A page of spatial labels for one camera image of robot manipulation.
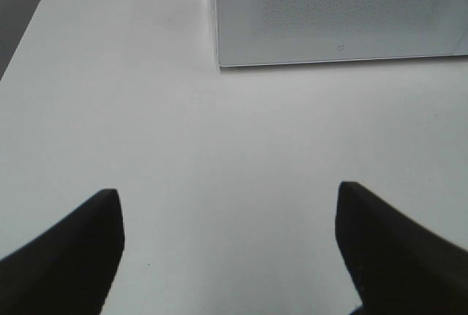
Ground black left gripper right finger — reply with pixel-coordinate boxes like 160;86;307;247
336;182;467;314

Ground white microwave door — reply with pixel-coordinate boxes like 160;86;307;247
214;0;467;67

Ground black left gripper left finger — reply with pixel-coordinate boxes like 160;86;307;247
1;189;125;314

